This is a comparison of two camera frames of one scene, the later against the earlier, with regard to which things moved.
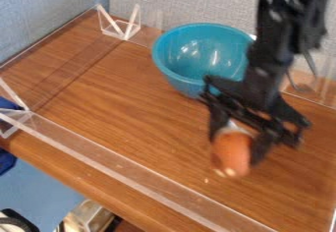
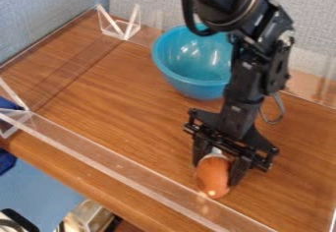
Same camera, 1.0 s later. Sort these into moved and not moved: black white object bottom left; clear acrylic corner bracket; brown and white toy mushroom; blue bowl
Moved: brown and white toy mushroom
Not moved: black white object bottom left; blue bowl; clear acrylic corner bracket
